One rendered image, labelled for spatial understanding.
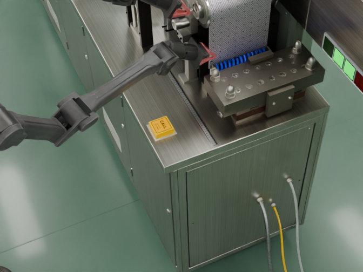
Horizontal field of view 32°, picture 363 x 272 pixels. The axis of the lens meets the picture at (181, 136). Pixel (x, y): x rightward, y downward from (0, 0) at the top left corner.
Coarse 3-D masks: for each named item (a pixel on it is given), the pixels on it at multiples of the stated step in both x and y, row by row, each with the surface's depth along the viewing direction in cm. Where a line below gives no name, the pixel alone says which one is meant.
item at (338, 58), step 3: (336, 51) 205; (336, 54) 206; (339, 54) 204; (333, 57) 208; (336, 57) 206; (339, 57) 205; (342, 57) 203; (336, 60) 207; (339, 60) 205; (342, 60) 203; (339, 63) 206; (342, 63) 204
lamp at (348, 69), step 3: (345, 63) 202; (348, 63) 201; (345, 66) 203; (348, 66) 201; (351, 66) 200; (345, 69) 204; (348, 69) 202; (351, 69) 200; (354, 69) 199; (345, 72) 204; (348, 72) 203; (351, 72) 201; (348, 75) 203; (351, 75) 202; (351, 78) 202
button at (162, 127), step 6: (156, 120) 225; (162, 120) 225; (168, 120) 225; (150, 126) 224; (156, 126) 223; (162, 126) 223; (168, 126) 223; (156, 132) 221; (162, 132) 221; (168, 132) 222; (156, 138) 222
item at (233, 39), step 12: (264, 12) 220; (228, 24) 216; (240, 24) 219; (252, 24) 221; (264, 24) 224; (216, 36) 218; (228, 36) 220; (240, 36) 223; (252, 36) 226; (264, 36) 228; (216, 48) 222; (228, 48) 225; (240, 48) 227; (252, 48) 230; (216, 60) 227
